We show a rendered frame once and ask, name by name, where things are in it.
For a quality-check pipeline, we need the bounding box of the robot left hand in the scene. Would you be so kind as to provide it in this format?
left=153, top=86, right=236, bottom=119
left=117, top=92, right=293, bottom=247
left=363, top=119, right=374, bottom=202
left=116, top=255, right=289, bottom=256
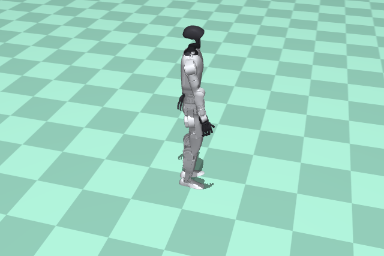
left=177, top=93, right=185, bottom=111

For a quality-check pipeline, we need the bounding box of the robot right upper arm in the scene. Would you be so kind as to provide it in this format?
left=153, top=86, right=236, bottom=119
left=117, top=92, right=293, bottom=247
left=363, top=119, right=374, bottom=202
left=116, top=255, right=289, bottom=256
left=184, top=60, right=205, bottom=97

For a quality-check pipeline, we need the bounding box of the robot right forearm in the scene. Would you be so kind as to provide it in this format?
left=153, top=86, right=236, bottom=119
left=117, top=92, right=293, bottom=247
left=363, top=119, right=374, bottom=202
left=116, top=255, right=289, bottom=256
left=194, top=92, right=208, bottom=123

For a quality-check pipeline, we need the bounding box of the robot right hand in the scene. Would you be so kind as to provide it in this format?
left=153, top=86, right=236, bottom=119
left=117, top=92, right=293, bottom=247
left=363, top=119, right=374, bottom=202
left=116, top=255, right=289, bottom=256
left=199, top=115, right=215, bottom=137

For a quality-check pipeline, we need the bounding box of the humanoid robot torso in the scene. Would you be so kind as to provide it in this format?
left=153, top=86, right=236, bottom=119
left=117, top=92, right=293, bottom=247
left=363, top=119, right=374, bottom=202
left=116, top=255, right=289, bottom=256
left=181, top=49, right=203, bottom=115

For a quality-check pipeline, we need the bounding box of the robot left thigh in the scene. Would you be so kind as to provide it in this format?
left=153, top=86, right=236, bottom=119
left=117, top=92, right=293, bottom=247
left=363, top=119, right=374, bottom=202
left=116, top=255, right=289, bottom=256
left=183, top=134, right=190, bottom=145

